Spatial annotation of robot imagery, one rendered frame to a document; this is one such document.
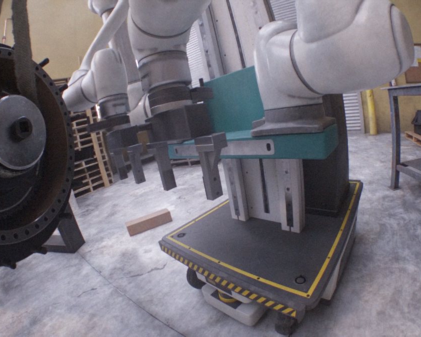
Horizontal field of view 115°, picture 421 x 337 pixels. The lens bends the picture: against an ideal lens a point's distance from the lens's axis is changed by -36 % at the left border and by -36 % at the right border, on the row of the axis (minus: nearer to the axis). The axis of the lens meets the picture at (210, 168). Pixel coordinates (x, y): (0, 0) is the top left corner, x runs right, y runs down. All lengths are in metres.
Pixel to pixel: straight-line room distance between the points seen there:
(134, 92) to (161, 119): 0.54
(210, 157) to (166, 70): 0.15
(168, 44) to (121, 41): 0.63
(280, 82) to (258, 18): 0.36
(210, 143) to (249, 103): 0.44
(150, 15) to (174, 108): 0.15
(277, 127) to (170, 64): 0.27
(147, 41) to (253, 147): 0.35
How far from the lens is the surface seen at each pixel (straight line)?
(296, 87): 0.45
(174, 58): 0.35
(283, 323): 0.77
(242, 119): 0.74
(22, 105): 0.45
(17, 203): 0.57
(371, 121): 4.94
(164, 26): 0.29
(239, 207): 0.93
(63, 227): 1.86
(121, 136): 0.56
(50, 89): 0.59
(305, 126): 0.45
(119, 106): 0.59
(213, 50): 0.88
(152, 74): 0.35
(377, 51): 0.35
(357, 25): 0.35
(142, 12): 0.28
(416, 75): 5.63
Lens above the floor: 0.78
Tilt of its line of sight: 13 degrees down
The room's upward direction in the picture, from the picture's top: 11 degrees counter-clockwise
